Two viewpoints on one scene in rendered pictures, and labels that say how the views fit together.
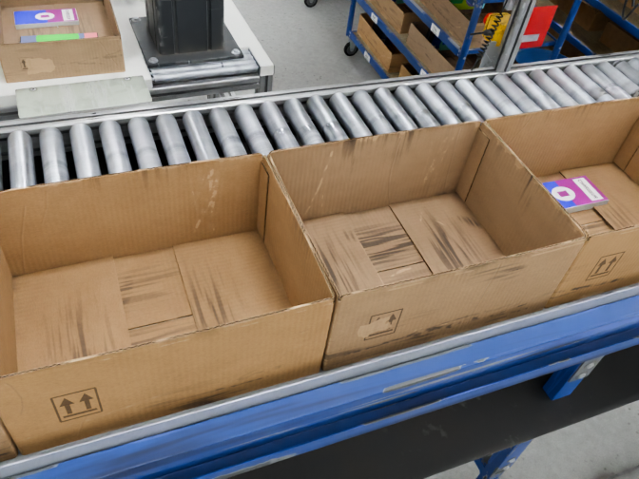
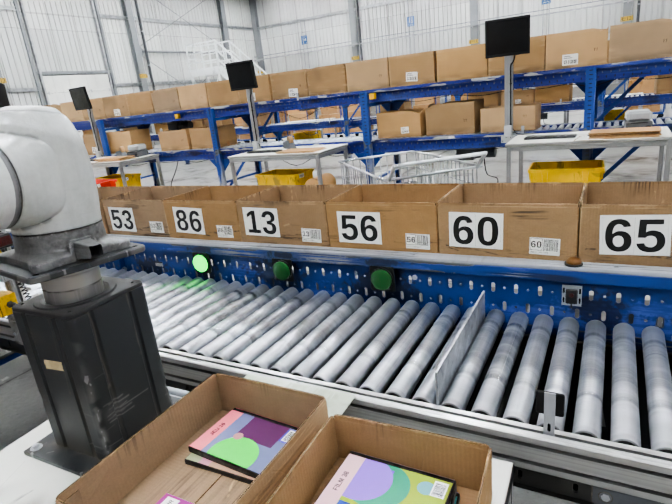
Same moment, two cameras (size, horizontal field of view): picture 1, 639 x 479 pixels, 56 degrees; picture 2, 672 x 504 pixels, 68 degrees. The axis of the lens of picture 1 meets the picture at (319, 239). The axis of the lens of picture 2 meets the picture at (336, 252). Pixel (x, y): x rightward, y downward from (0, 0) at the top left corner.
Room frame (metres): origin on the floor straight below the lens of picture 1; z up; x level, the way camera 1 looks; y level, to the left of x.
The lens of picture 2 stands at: (1.59, 1.53, 1.40)
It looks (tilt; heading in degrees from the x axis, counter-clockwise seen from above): 18 degrees down; 238
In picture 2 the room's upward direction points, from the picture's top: 6 degrees counter-clockwise
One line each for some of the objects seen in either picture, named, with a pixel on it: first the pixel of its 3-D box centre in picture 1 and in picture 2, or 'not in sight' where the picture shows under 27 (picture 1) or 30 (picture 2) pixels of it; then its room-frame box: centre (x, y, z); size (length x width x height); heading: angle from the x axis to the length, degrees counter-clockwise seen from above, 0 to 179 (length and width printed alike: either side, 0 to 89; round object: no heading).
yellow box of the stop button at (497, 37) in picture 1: (489, 29); (5, 306); (1.70, -0.39, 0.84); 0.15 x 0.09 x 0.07; 118
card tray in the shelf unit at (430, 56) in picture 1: (460, 53); not in sight; (2.42, -0.46, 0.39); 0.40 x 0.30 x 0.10; 28
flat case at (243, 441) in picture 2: (61, 49); (248, 441); (1.33, 0.73, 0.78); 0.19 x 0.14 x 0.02; 115
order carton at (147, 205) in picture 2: not in sight; (159, 210); (1.05, -0.83, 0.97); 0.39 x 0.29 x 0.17; 118
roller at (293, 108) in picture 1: (325, 163); (222, 317); (1.11, 0.01, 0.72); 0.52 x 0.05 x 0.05; 28
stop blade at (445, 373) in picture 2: not in sight; (463, 341); (0.73, 0.73, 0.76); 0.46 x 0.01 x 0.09; 28
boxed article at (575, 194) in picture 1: (563, 196); not in sight; (0.92, -0.45, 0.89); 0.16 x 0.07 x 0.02; 117
